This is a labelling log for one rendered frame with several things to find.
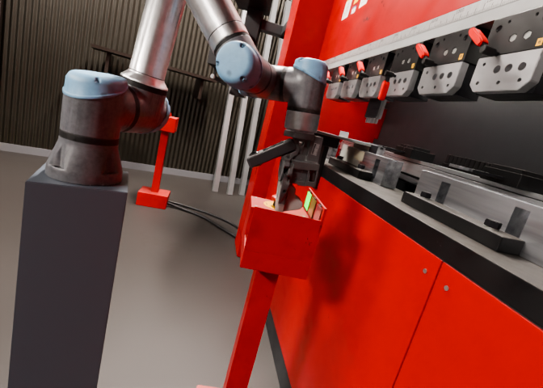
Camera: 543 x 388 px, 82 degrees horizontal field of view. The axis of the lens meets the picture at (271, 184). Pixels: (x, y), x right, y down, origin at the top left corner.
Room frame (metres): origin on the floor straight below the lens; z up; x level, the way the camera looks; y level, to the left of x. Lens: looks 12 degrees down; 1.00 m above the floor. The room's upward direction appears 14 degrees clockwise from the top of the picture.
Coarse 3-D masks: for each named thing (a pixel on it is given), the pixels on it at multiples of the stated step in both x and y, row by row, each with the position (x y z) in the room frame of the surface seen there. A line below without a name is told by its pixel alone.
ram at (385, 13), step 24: (336, 0) 2.06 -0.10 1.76; (384, 0) 1.40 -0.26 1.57; (408, 0) 1.21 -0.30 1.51; (432, 0) 1.06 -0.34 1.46; (456, 0) 0.95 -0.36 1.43; (480, 0) 0.86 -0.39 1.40; (528, 0) 0.72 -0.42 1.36; (336, 24) 1.93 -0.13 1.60; (360, 24) 1.58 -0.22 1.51; (384, 24) 1.34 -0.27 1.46; (408, 24) 1.16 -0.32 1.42; (456, 24) 0.92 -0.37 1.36; (480, 24) 0.84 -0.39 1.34; (336, 48) 1.82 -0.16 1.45; (384, 48) 1.28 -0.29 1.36
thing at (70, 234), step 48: (48, 192) 0.58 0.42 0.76; (96, 192) 0.61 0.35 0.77; (48, 240) 0.58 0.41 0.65; (96, 240) 0.62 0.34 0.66; (48, 288) 0.58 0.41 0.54; (96, 288) 0.62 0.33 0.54; (48, 336) 0.59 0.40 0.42; (96, 336) 0.63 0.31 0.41; (48, 384) 0.59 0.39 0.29; (96, 384) 0.64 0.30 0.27
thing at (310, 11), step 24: (312, 0) 2.08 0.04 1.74; (288, 24) 2.22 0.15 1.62; (312, 24) 2.09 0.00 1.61; (288, 48) 2.06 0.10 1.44; (312, 48) 2.10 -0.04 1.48; (264, 120) 2.26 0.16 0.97; (336, 120) 2.16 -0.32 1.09; (360, 120) 2.20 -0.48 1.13; (264, 144) 2.06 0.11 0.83; (264, 168) 2.07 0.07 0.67; (264, 192) 2.08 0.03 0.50; (240, 240) 2.07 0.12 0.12
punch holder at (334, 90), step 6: (342, 66) 1.66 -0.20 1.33; (348, 66) 1.63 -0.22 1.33; (336, 72) 1.71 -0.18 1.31; (336, 78) 1.69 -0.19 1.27; (330, 84) 1.74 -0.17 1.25; (336, 84) 1.66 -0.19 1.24; (342, 84) 1.62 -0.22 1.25; (330, 90) 1.71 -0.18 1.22; (336, 90) 1.63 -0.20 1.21; (330, 96) 1.69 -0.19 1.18; (336, 96) 1.63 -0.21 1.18; (342, 102) 1.74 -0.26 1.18; (348, 102) 1.66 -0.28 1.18
